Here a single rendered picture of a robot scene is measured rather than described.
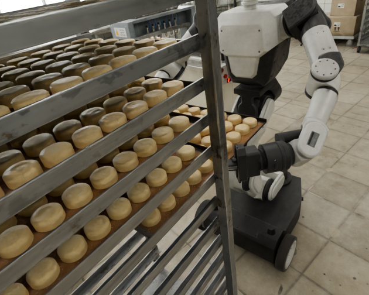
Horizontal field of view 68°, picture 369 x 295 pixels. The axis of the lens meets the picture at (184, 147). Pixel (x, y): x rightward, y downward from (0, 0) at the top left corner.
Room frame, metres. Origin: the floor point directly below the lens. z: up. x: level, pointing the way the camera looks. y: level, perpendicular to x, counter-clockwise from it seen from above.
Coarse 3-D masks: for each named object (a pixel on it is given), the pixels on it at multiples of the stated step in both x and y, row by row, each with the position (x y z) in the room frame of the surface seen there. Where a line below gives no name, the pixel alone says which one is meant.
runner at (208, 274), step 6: (222, 252) 0.61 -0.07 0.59; (216, 258) 0.59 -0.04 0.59; (222, 258) 0.57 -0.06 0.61; (216, 264) 0.55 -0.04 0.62; (210, 270) 0.55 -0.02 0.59; (216, 270) 0.54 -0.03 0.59; (204, 276) 0.53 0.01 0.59; (210, 276) 0.52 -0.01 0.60; (198, 282) 0.51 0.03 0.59; (204, 282) 0.50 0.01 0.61; (198, 288) 0.49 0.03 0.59; (192, 294) 0.48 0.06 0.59; (198, 294) 0.47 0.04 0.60
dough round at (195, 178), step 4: (196, 172) 0.60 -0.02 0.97; (200, 172) 0.60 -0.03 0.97; (192, 176) 0.59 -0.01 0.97; (196, 176) 0.58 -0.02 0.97; (200, 176) 0.58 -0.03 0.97; (188, 180) 0.57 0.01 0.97; (192, 180) 0.57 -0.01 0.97; (196, 180) 0.57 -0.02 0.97; (200, 180) 0.58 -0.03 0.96; (192, 184) 0.57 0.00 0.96
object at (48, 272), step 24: (168, 168) 0.52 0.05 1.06; (144, 192) 0.45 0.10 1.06; (96, 216) 0.40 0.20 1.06; (120, 216) 0.40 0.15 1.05; (72, 240) 0.35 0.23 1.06; (96, 240) 0.36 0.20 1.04; (48, 264) 0.31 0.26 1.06; (72, 264) 0.31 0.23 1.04; (24, 288) 0.27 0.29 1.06; (48, 288) 0.28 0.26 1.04
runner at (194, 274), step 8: (216, 240) 0.59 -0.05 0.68; (208, 248) 0.57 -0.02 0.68; (216, 248) 0.55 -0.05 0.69; (208, 256) 0.52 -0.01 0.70; (200, 264) 0.50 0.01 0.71; (192, 272) 0.49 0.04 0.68; (200, 272) 0.49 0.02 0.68; (184, 280) 0.47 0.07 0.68; (192, 280) 0.46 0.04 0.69; (184, 288) 0.44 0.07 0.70
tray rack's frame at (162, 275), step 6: (162, 270) 0.88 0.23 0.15; (162, 276) 0.84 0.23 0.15; (156, 282) 0.82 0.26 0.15; (180, 282) 0.79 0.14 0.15; (150, 288) 0.79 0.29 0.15; (156, 288) 0.79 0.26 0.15; (174, 288) 0.77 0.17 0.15; (192, 288) 0.75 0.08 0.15; (144, 294) 0.76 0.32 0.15; (150, 294) 0.76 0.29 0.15; (168, 294) 0.74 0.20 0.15; (186, 294) 0.73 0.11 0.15
